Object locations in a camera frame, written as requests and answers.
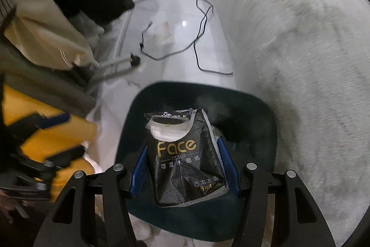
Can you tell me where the yellow garment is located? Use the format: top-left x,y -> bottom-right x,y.
3,85 -> 99,207

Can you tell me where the olive grey garment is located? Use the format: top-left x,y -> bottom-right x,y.
0,41 -> 97,120

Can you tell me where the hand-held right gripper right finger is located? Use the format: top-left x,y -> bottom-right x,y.
216,138 -> 337,247

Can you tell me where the beige hanging garment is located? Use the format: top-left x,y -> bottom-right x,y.
4,0 -> 94,71

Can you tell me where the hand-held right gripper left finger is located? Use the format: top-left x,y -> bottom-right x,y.
33,145 -> 151,247

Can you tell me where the black tissue pack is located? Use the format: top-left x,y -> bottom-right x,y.
144,108 -> 230,207

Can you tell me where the white clothes rack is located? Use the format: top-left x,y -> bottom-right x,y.
87,11 -> 142,85

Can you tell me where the black cable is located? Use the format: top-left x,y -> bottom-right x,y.
138,5 -> 215,61
194,0 -> 234,75

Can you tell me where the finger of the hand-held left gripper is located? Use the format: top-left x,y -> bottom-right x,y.
9,111 -> 72,138
9,144 -> 85,178

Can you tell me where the grey-blue fleece bed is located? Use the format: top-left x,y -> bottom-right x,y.
192,0 -> 370,247

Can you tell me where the dark trash bin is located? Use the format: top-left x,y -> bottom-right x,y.
114,81 -> 278,242

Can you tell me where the grey knit garment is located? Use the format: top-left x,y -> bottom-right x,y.
0,0 -> 16,25

